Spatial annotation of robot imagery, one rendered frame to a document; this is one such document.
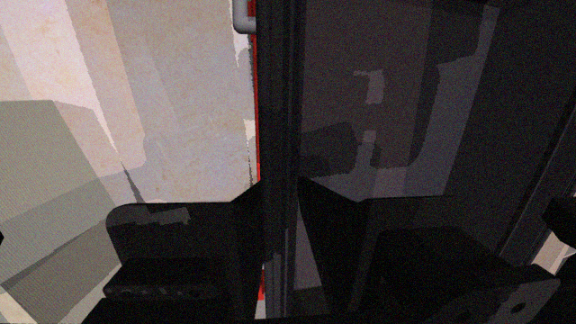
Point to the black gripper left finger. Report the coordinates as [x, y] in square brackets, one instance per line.
[229, 230]

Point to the red plastic tray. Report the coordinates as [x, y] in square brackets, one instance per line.
[252, 12]

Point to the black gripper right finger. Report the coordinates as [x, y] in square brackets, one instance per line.
[343, 233]

